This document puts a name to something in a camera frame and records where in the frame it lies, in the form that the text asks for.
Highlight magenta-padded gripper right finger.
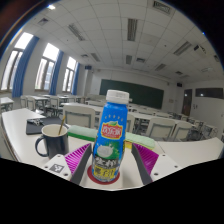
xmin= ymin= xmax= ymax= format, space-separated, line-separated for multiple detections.
xmin=130 ymin=142 xmax=184 ymax=186

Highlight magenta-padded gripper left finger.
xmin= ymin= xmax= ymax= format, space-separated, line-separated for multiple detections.
xmin=42 ymin=142 xmax=93 ymax=186

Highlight blue white-capped drink bottle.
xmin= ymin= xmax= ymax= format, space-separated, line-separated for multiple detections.
xmin=91 ymin=89 xmax=130 ymax=183

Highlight dark blue mug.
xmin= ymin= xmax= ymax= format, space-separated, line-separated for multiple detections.
xmin=34 ymin=124 xmax=70 ymax=160

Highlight group of white classroom chairs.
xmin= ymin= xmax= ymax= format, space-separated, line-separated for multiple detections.
xmin=19 ymin=94 xmax=224 ymax=143

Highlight thin wooden stick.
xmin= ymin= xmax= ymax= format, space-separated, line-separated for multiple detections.
xmin=58 ymin=115 xmax=67 ymax=136

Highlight dark flat notebook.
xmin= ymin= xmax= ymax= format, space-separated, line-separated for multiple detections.
xmin=25 ymin=116 xmax=68 ymax=136

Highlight dark door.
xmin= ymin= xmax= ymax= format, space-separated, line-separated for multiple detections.
xmin=182 ymin=88 xmax=193 ymax=117

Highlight group of tall windows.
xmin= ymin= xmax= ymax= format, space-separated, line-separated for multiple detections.
xmin=0 ymin=32 xmax=78 ymax=93

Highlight group of blue curtains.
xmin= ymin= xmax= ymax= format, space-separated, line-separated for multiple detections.
xmin=11 ymin=35 xmax=82 ymax=98

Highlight group of ceiling lights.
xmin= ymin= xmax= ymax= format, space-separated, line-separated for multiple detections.
xmin=36 ymin=0 xmax=221 ymax=78

